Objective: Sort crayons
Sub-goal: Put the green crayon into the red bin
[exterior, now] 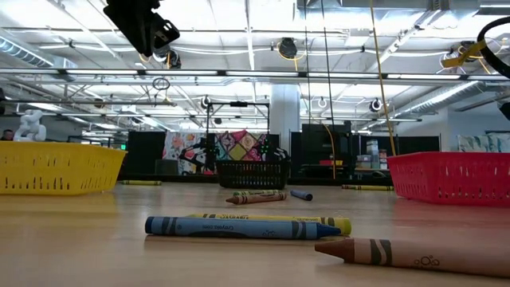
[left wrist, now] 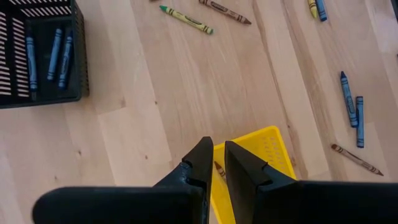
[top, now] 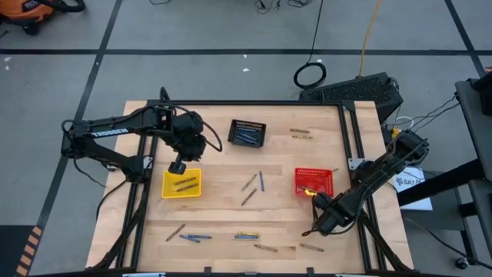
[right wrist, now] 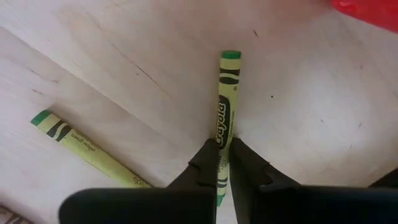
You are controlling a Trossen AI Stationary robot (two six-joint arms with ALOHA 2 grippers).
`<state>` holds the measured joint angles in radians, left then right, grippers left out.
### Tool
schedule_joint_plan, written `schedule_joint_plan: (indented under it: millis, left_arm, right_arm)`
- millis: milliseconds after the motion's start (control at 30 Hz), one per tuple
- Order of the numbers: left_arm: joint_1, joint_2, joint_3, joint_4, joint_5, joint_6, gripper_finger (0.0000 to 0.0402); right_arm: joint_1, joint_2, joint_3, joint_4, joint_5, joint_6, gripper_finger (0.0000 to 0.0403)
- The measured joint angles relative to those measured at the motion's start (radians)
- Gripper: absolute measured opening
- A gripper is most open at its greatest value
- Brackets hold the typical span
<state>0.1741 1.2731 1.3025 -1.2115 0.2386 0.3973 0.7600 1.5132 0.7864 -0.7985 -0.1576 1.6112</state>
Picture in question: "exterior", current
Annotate black divider panel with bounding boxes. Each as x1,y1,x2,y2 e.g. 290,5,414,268
126,130,167,176
352,134,441,156

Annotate white structural column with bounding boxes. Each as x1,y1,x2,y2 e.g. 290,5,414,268
269,83,302,155

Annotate yellow cable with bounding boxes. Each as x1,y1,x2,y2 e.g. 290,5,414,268
368,0,398,157

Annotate yellow crayon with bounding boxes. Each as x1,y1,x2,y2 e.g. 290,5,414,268
190,213,354,235
351,184,395,192
120,179,163,187

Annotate floral patterned cloth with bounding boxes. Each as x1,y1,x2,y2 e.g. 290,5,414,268
162,131,208,176

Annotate thin black hanging cable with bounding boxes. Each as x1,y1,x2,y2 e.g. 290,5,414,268
303,0,312,124

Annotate white robot figure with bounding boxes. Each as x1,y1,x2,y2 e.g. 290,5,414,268
13,109,48,143

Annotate stacked storage bins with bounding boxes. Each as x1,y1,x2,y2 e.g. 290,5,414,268
355,139,388,171

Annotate red plastic basket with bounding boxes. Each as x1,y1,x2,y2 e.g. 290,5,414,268
386,151,510,207

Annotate yellow-green crayon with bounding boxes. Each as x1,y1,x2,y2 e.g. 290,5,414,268
232,189,281,197

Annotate long ceiling light strip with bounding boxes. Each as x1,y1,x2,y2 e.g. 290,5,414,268
0,67,510,81

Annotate black plastic basket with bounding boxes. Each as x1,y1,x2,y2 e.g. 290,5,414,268
214,159,292,191

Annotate teal patterned cloth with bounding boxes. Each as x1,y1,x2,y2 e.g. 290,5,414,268
457,131,510,153

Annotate yellow cable tie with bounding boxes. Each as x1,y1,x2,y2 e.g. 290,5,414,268
440,39,488,69

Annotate yellow plastic basket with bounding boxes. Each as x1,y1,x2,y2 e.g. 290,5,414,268
0,140,128,196

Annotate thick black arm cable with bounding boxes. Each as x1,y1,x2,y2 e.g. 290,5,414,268
476,15,510,80

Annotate colourful patchwork quilt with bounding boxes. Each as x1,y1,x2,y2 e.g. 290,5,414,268
214,129,269,163

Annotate black cabinet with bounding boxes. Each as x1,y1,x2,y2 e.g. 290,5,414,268
290,122,354,179

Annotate black robot station frame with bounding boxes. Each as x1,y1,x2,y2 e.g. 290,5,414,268
205,100,271,176

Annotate blue crayon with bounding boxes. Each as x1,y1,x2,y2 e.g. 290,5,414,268
143,215,343,241
289,189,314,202

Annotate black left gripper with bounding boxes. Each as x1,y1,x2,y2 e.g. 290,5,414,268
102,0,181,58

